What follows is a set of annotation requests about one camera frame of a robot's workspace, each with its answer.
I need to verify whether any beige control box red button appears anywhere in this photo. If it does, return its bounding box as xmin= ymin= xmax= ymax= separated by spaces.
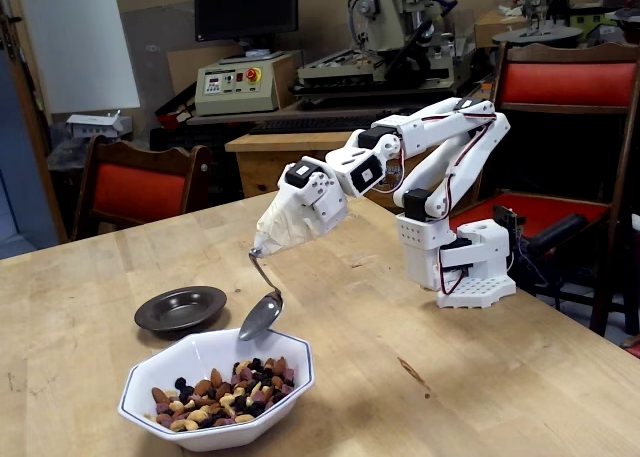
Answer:
xmin=194 ymin=51 xmax=296 ymax=117

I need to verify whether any beige milling machine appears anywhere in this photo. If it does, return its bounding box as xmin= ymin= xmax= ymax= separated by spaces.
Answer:
xmin=292 ymin=0 xmax=481 ymax=111

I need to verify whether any large wooden red-cushion chair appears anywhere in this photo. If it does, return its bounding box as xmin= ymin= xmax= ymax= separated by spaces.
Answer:
xmin=472 ymin=40 xmax=640 ymax=338

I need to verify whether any black computer monitor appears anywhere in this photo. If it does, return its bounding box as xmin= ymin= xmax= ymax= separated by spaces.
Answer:
xmin=193 ymin=0 xmax=300 ymax=64

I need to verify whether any white octagonal bowl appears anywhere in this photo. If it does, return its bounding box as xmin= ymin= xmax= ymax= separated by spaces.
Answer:
xmin=117 ymin=326 xmax=316 ymax=453

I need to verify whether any white board panel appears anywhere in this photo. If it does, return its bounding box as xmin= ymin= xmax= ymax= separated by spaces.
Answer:
xmin=17 ymin=0 xmax=141 ymax=116

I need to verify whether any brown cardboard sheet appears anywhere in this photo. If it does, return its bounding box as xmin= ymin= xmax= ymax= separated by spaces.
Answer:
xmin=113 ymin=0 xmax=197 ymax=113

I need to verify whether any bent metal spoon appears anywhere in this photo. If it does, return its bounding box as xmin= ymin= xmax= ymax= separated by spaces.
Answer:
xmin=238 ymin=248 xmax=285 ymax=342

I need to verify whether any white small box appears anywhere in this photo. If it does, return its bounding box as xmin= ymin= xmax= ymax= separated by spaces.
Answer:
xmin=66 ymin=110 xmax=134 ymax=141

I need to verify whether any dark circuit board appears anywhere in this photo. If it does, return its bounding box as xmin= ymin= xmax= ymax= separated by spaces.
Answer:
xmin=492 ymin=204 xmax=527 ymax=238

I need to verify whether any black computer mouse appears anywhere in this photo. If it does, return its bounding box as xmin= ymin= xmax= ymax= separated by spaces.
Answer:
xmin=377 ymin=107 xmax=431 ymax=121

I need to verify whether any black keyboard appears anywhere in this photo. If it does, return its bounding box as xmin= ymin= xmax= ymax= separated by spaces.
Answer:
xmin=248 ymin=115 xmax=377 ymax=136

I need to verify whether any black cylinder handle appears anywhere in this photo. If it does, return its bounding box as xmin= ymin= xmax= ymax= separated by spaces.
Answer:
xmin=529 ymin=213 xmax=587 ymax=258

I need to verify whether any brown cardboard box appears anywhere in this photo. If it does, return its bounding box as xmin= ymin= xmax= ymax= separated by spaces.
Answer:
xmin=473 ymin=9 xmax=531 ymax=48

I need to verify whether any wooden workbench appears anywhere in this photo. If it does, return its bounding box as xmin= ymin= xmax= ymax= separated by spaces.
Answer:
xmin=224 ymin=116 xmax=451 ymax=198

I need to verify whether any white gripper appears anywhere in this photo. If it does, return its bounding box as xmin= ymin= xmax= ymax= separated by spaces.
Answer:
xmin=280 ymin=159 xmax=349 ymax=236

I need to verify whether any beige masking tape wrap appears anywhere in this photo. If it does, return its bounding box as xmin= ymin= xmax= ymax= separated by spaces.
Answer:
xmin=254 ymin=189 xmax=321 ymax=256

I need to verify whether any small wooden red-cushion chair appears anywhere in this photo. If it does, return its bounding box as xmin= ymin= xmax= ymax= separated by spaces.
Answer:
xmin=69 ymin=134 xmax=214 ymax=242

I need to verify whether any black round disc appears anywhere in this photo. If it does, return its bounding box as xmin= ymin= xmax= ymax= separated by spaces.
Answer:
xmin=492 ymin=24 xmax=585 ymax=46

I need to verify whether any mixed nuts and dried fruit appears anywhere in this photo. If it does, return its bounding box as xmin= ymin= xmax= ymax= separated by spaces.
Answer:
xmin=143 ymin=356 xmax=296 ymax=433

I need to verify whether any dark brown saucer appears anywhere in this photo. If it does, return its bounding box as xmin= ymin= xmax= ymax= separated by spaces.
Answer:
xmin=133 ymin=285 xmax=230 ymax=334

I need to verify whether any white robot arm with base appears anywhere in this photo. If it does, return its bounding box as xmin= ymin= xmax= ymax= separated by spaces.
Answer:
xmin=324 ymin=96 xmax=519 ymax=309

